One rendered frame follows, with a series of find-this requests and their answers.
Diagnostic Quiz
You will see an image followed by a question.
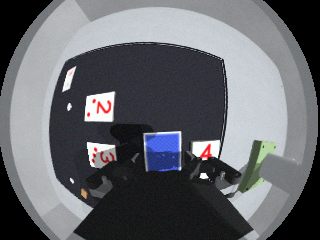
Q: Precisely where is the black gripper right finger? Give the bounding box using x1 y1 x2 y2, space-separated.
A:
173 151 242 198

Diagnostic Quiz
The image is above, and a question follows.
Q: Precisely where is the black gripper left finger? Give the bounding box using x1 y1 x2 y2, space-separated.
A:
86 153 153 202

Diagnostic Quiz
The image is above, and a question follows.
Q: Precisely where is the dark blue card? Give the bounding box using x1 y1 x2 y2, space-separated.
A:
143 131 181 171

